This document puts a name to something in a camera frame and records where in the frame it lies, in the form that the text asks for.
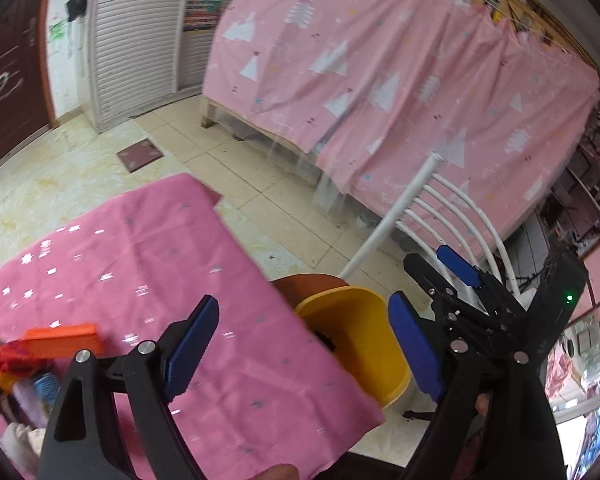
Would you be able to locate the long orange box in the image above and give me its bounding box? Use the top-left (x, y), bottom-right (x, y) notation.
top-left (21, 323), bottom-right (105, 359)

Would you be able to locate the dark brown door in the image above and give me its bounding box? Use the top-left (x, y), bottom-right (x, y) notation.
top-left (0, 0), bottom-right (57, 163)

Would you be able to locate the brown floor mat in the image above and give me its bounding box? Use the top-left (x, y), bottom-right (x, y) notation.
top-left (117, 139), bottom-right (163, 174)

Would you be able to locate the left hand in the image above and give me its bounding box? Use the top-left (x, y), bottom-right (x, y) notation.
top-left (251, 464), bottom-right (299, 480)

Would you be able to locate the white metal chair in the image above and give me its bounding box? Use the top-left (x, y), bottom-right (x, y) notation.
top-left (339, 153), bottom-right (522, 300)

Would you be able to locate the pink star tablecloth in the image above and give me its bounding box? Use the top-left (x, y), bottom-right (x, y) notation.
top-left (0, 174), bottom-right (384, 479)

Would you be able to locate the white louvered wardrobe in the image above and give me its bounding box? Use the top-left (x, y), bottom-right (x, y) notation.
top-left (81, 0), bottom-right (232, 131)

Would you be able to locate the pink tree pattern curtain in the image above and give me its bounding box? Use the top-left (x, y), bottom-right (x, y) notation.
top-left (202, 0), bottom-right (600, 236)

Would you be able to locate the cream rolled sock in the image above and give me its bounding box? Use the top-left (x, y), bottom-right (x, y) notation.
top-left (0, 422), bottom-right (46, 479)

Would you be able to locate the blue sock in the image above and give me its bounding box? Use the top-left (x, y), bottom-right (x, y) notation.
top-left (33, 372), bottom-right (60, 406)

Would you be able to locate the yellow trash bin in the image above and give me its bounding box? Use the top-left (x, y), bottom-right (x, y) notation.
top-left (294, 286), bottom-right (412, 408)

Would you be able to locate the red cloth piece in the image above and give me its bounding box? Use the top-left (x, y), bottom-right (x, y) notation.
top-left (0, 340), bottom-right (47, 377)

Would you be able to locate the purple green sock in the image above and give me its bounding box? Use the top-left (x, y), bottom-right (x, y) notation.
top-left (7, 379), bottom-right (52, 428)

